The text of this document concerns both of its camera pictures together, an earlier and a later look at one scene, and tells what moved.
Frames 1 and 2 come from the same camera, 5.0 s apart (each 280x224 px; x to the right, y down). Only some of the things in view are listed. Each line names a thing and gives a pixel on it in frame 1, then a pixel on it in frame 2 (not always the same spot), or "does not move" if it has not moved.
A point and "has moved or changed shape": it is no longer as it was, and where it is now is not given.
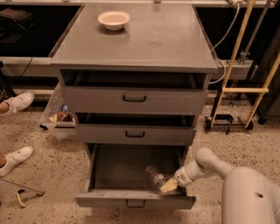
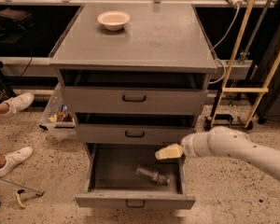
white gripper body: [181, 176] to [190, 147]
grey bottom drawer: [117, 176] does not move
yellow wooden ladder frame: [247, 90] does not move
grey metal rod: [41, 191] does not move
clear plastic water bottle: [158, 177] has moved or changed shape
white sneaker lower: [12, 160] does not move
